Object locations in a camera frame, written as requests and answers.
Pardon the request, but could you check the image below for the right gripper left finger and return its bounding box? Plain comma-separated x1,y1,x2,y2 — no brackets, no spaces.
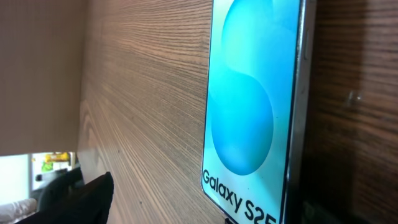
17,172,114,224

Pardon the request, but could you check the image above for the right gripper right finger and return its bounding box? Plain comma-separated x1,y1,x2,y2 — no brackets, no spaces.
301,201,370,224

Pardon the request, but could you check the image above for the turquoise screen Galaxy smartphone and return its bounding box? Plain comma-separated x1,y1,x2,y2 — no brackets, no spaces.
201,0,317,223

